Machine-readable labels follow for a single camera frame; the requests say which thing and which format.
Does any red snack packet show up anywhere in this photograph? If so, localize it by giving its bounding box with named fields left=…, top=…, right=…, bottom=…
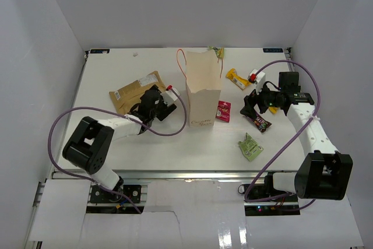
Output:
left=216, top=100, right=231, bottom=122

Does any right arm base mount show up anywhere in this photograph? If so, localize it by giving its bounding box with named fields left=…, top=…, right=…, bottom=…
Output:
left=238, top=183, right=301, bottom=216

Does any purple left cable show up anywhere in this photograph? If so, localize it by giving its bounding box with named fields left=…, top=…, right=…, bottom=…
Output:
left=47, top=87, right=187, bottom=214

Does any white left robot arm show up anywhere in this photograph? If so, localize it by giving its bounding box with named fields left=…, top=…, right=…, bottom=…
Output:
left=62, top=86, right=180, bottom=202

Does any brown kraft chips bag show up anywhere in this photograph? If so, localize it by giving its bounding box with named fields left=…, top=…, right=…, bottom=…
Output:
left=109, top=71, right=166, bottom=115

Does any green snack packet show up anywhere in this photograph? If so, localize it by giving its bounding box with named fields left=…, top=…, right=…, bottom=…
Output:
left=238, top=133, right=263, bottom=162

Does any yellow snack bar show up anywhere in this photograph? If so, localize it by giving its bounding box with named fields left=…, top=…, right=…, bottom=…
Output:
left=226, top=68, right=251, bottom=90

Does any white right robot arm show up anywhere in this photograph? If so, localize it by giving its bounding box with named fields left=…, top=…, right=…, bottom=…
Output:
left=240, top=86, right=353, bottom=202

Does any small yellow snack packet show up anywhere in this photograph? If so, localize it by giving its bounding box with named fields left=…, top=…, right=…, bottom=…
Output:
left=269, top=107, right=280, bottom=114

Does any beige paper gift bag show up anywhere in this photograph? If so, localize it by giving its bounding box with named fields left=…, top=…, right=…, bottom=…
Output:
left=176, top=48, right=223, bottom=128

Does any purple chocolate candy bar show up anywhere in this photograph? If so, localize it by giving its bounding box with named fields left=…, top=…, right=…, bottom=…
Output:
left=245, top=113, right=272, bottom=133

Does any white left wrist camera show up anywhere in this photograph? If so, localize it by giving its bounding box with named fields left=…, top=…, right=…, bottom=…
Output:
left=161, top=85, right=180, bottom=107

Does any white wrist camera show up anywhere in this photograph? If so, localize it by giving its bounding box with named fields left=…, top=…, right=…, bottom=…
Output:
left=161, top=85, right=180, bottom=107
left=248, top=69, right=266, bottom=93

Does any green yellow candy wrapper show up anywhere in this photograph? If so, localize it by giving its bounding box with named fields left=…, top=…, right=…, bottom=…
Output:
left=207, top=46, right=225, bottom=59

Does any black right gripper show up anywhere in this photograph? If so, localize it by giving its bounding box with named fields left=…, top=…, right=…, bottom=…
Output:
left=241, top=80, right=284, bottom=120

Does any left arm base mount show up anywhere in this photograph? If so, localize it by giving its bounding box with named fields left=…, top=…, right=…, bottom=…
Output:
left=86, top=185, right=144, bottom=214

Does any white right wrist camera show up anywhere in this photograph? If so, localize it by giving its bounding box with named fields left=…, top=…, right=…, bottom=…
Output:
left=248, top=69, right=266, bottom=93

